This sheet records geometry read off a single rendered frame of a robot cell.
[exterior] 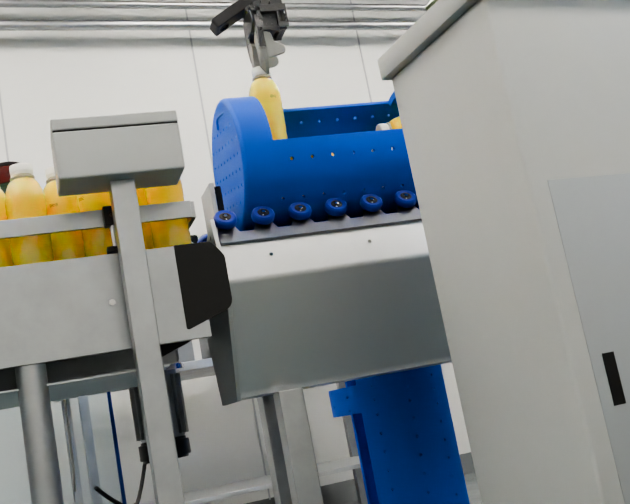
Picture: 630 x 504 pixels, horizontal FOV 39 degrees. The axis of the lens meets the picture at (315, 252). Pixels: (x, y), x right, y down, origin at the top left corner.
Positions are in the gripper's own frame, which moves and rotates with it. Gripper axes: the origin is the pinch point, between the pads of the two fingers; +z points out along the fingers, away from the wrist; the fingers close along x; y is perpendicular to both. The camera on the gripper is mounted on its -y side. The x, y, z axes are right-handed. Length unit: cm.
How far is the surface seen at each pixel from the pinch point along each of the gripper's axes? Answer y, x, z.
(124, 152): -35, -33, 26
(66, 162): -44, -33, 26
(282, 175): -3.4, -11.9, 26.3
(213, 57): 73, 330, -151
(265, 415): -11, 6, 70
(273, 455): -11, 6, 78
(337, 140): 8.7, -13.3, 20.9
